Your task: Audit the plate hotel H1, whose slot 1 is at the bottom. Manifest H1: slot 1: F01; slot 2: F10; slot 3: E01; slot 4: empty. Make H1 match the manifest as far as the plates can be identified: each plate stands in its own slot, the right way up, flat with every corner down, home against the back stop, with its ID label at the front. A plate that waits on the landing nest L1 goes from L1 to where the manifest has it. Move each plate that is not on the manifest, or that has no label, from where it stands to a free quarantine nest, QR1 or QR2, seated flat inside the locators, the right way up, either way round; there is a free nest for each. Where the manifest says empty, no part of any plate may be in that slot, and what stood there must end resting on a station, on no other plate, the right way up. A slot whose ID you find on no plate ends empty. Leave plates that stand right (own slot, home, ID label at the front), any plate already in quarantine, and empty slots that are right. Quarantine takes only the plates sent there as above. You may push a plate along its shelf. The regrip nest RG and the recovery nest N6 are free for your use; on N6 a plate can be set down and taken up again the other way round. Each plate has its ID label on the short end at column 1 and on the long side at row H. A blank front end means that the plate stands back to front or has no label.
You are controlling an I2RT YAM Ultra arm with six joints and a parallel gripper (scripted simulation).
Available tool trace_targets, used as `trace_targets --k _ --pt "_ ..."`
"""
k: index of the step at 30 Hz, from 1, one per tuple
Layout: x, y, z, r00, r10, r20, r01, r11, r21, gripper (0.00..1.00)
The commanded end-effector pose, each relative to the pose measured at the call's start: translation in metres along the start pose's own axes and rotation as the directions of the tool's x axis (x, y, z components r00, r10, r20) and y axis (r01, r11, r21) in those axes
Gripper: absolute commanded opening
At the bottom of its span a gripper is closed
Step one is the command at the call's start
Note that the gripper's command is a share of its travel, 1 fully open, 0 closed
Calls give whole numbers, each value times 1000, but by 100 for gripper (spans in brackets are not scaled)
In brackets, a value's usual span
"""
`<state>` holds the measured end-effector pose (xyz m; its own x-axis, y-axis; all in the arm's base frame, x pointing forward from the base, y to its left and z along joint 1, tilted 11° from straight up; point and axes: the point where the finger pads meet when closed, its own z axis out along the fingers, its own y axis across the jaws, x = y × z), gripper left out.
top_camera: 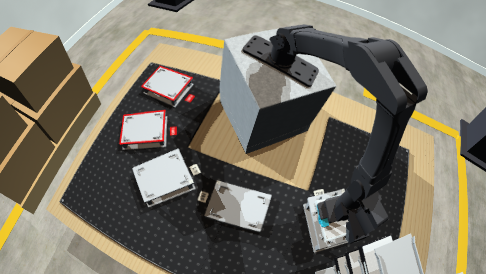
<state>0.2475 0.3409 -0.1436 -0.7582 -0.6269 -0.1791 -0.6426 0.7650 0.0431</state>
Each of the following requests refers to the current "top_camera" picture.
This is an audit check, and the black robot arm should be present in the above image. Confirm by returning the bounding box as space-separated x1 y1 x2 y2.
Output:
243 24 428 244

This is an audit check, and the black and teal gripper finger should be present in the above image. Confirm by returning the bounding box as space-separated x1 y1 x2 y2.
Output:
318 215 329 227

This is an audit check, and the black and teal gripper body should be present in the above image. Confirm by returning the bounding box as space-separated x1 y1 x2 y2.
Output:
317 193 352 224

